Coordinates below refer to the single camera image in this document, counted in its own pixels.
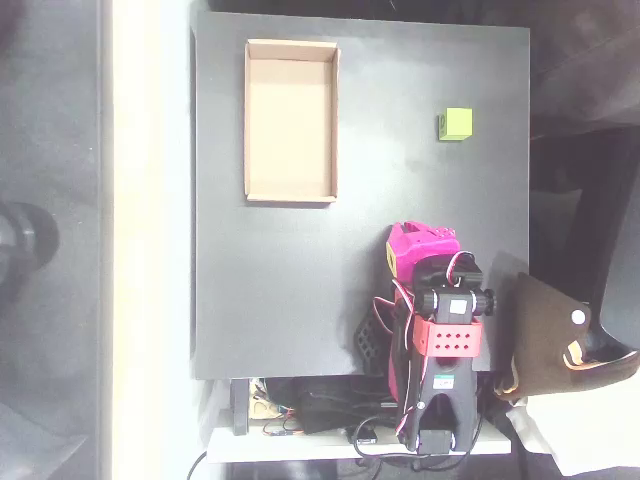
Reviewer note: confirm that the magenta gripper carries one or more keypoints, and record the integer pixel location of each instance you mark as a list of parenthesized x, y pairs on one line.
[(417, 246)]

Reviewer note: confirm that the lime green cube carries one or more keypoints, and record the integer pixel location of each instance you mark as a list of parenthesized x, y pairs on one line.
[(457, 124)]

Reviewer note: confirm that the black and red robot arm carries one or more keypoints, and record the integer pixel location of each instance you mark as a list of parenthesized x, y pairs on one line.
[(450, 400)]

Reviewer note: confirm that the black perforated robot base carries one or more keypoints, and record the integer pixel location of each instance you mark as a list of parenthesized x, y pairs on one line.
[(370, 345)]

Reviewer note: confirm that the cardboard box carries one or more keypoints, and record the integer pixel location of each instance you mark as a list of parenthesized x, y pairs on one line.
[(290, 125)]

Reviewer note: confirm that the black power adapter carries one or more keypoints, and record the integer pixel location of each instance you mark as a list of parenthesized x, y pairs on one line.
[(320, 412)]

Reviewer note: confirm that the small black plug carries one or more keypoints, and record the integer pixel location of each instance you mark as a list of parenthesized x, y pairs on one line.
[(365, 436)]

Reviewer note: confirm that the brown fabric garment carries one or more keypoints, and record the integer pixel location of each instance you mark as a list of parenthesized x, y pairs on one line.
[(585, 75)]

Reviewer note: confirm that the light wooden piece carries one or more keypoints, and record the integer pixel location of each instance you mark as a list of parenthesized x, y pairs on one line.
[(262, 407)]

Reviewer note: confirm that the white shelf board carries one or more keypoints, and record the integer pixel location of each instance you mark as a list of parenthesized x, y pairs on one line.
[(280, 447)]

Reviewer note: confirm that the black round object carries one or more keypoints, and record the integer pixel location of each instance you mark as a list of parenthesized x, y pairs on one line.
[(25, 245)]

